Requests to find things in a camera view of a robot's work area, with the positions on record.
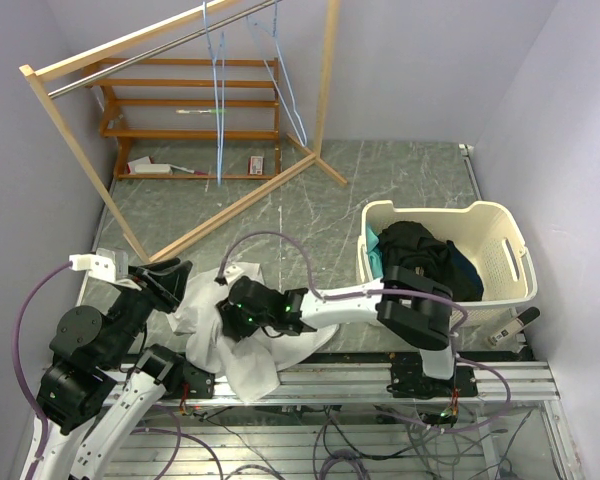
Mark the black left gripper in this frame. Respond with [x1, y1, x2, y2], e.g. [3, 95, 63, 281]
[102, 255, 192, 365]

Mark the white t shirt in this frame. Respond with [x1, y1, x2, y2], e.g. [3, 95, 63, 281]
[167, 270, 339, 403]

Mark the black printed t shirt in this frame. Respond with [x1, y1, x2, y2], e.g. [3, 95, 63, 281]
[378, 221, 479, 303]

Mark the light blue wire hanger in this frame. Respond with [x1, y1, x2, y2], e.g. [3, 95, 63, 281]
[245, 1, 308, 146]

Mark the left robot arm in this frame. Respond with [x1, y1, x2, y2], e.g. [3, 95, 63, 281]
[21, 250, 215, 479]

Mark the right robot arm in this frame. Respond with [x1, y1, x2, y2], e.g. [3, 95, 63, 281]
[216, 266, 461, 396]

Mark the white box on shelf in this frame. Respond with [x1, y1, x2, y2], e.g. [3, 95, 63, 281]
[127, 156, 173, 175]

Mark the small red white box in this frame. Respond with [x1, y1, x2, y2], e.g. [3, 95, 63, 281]
[248, 156, 264, 176]

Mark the teal cloth in basket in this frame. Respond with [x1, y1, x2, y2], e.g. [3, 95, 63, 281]
[365, 224, 383, 279]

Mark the brown wooden shoe rack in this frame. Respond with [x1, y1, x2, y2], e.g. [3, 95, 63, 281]
[90, 58, 282, 179]

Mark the green marker pen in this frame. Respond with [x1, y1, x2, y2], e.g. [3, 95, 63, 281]
[175, 108, 226, 115]

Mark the metal hanging rod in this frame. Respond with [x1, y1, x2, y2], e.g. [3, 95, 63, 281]
[49, 1, 275, 100]

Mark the dark blue cloth in basket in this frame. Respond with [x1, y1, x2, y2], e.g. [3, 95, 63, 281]
[446, 240, 484, 301]

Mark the white laundry basket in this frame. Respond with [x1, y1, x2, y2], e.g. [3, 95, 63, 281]
[356, 200, 538, 327]

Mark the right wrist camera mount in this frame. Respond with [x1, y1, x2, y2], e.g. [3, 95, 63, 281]
[214, 262, 250, 287]

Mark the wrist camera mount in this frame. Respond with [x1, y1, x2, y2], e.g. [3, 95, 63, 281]
[214, 262, 250, 287]
[69, 248, 130, 285]

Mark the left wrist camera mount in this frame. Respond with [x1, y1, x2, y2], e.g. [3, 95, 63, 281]
[69, 248, 130, 285]

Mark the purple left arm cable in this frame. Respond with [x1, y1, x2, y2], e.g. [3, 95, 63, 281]
[11, 261, 76, 466]

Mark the wooden clothes rack frame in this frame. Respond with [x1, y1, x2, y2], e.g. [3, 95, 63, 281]
[20, 1, 347, 262]

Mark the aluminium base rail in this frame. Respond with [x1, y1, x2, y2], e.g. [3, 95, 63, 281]
[99, 352, 561, 401]

